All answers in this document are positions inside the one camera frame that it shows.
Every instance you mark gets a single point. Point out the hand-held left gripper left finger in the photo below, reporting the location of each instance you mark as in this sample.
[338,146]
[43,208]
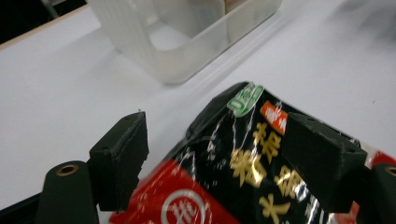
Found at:
[118,161]

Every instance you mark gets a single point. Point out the red and black food packet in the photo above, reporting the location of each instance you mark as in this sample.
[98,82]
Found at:
[218,155]

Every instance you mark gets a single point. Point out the wooden table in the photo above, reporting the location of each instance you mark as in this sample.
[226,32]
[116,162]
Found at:
[31,32]

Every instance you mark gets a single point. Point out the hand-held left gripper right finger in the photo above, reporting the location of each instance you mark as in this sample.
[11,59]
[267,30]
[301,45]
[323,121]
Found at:
[327,161]

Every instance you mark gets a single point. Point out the clear plastic container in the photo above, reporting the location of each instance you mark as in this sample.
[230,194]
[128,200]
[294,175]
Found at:
[174,59]

